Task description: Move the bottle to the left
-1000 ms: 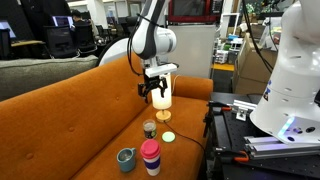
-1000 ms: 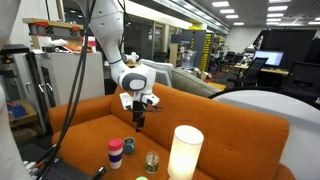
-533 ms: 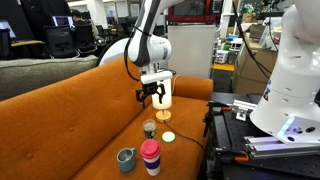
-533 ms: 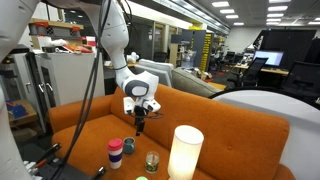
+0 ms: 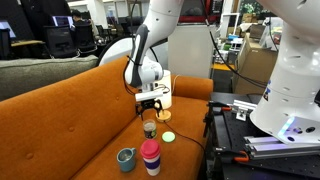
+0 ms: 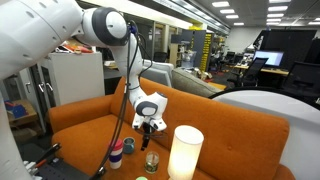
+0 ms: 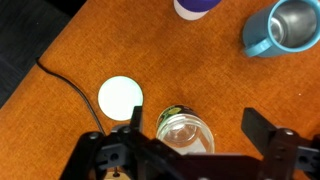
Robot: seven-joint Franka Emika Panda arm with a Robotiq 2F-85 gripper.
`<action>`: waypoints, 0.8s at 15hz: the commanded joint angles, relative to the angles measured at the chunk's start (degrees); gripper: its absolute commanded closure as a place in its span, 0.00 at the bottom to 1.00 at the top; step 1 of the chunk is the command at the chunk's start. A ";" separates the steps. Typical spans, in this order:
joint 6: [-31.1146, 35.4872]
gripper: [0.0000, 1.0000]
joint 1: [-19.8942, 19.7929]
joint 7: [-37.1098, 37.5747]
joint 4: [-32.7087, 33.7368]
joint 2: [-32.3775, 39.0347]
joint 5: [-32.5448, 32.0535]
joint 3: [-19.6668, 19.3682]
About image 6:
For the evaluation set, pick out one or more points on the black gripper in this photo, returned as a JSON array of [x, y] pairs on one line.
[[148, 130]]

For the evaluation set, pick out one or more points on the small glass bottle dark label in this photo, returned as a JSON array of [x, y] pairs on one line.
[[151, 163]]

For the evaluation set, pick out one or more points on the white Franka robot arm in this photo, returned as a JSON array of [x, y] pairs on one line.
[[33, 26]]

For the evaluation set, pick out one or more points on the white purple cup red lid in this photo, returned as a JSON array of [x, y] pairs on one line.
[[116, 155]]

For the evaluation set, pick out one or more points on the white lamp wooden base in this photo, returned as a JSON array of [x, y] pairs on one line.
[[185, 150]]

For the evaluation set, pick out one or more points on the light grey armchair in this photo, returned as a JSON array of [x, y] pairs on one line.
[[160, 71]]

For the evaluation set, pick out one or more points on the grey fabric sofa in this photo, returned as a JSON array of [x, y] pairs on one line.
[[193, 83]]

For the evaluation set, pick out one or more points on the orange fabric sofa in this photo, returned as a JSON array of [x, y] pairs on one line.
[[233, 140]]

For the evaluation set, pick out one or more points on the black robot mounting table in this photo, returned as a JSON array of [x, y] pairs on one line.
[[63, 171]]

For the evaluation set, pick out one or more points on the white storage cupboard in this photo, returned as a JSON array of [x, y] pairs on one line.
[[76, 78]]

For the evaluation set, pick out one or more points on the yellow parts shelf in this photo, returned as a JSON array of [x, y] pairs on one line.
[[205, 50]]

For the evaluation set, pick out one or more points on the small open cardboard box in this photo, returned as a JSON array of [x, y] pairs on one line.
[[28, 115]]

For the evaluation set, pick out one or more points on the black office chair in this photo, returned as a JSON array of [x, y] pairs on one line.
[[301, 78], [251, 71]]

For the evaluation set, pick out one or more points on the blue item in box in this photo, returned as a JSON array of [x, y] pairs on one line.
[[16, 110]]

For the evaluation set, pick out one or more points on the lit computer monitor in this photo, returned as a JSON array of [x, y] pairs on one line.
[[270, 57]]

